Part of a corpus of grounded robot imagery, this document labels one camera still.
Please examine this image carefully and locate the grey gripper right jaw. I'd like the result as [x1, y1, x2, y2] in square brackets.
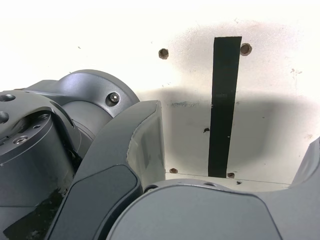
[104, 136, 320, 240]

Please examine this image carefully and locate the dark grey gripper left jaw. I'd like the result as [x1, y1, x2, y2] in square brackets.
[46, 99, 166, 240]

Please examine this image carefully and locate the black tape strip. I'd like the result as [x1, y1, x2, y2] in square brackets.
[207, 36, 243, 179]

